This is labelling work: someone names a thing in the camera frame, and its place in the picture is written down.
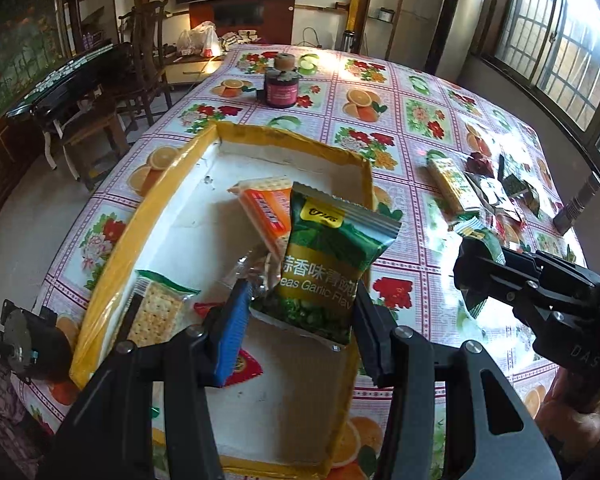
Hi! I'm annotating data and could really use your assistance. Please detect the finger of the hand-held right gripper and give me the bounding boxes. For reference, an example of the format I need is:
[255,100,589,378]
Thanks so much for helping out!
[455,237,600,291]
[454,267,541,311]

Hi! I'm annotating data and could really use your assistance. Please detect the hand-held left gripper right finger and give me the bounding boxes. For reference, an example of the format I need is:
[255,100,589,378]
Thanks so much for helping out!
[352,280,563,480]

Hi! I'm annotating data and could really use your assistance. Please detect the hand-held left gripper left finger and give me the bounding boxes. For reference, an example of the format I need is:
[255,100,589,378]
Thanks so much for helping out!
[37,277,253,480]

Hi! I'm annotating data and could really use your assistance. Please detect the red snack packet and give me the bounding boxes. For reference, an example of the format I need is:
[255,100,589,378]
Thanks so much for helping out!
[194,300,263,386]

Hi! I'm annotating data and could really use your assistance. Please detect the dark green pea packet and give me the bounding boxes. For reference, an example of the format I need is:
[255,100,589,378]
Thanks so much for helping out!
[450,220,506,318]

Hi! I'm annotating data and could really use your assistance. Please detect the green-edged cracker packet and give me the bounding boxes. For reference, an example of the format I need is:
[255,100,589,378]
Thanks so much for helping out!
[112,270,201,348]

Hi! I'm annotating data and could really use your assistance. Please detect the light green pea packet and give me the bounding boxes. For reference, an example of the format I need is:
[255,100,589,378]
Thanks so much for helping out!
[249,182,403,353]

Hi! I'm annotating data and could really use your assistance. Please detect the yellow cracker packet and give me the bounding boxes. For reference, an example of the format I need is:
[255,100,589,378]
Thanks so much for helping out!
[426,152,483,216]

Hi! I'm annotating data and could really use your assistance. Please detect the yellow-taped white box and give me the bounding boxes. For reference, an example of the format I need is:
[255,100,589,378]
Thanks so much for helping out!
[70,121,376,478]

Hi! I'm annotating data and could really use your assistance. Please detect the orange cracker packet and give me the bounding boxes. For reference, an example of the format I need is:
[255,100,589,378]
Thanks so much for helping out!
[222,176,301,291]

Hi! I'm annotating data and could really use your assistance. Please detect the person's right hand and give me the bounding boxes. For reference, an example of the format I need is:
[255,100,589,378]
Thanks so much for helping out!
[535,367,600,443]

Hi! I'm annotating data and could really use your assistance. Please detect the red candy packet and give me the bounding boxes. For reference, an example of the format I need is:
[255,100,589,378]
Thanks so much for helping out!
[495,212,523,233]

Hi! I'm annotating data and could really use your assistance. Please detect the metal flashlight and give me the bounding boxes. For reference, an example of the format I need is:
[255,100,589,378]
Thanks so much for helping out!
[554,170,600,233]

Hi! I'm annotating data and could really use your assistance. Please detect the dark red candy wrapper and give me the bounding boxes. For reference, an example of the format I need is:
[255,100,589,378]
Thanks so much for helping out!
[467,152,496,176]

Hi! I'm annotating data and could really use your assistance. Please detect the floral tablecloth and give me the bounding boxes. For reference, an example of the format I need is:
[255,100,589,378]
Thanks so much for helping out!
[10,42,600,480]

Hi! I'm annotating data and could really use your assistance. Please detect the black electric motor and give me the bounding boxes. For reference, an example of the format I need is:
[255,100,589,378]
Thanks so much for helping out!
[0,299,78,381]

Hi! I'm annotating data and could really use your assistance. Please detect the barred window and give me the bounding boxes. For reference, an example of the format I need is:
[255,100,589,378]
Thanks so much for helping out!
[480,0,600,133]

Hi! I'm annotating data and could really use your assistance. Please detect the patterned brown garment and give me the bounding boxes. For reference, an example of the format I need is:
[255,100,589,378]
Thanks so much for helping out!
[0,340,43,480]

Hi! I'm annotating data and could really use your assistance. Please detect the dark jar pink label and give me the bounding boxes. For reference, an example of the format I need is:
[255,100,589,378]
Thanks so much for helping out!
[264,52,299,109]

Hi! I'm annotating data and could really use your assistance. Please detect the white standing air conditioner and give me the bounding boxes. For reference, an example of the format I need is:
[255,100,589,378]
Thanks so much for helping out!
[425,0,491,78]

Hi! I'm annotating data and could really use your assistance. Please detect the stack of small cartons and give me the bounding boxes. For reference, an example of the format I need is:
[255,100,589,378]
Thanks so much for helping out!
[222,30,263,48]

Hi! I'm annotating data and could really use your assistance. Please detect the white plastic bag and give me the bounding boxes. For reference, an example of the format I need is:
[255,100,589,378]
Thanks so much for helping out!
[177,21,221,57]

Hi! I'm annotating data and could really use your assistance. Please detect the black mahjong table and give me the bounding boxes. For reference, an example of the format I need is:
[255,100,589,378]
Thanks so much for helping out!
[5,42,131,171]

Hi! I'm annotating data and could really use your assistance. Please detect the tall-backed wooden chair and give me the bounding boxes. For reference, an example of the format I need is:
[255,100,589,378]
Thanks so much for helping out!
[117,0,173,126]

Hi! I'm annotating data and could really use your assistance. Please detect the red-brown television cabinet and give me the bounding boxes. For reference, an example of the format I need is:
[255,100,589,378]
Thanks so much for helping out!
[190,0,296,43]

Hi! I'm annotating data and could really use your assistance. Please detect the floral wall mural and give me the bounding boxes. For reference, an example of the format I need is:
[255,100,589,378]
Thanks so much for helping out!
[0,0,76,136]

